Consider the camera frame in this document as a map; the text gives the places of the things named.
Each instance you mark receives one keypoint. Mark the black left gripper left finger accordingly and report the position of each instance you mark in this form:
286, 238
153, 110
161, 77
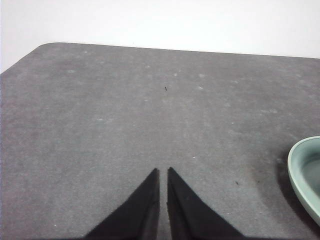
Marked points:
135, 215

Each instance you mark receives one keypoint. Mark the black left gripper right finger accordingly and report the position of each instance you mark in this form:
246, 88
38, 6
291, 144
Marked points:
192, 217

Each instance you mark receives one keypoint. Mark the pale green round plate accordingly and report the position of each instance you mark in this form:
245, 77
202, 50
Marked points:
300, 170

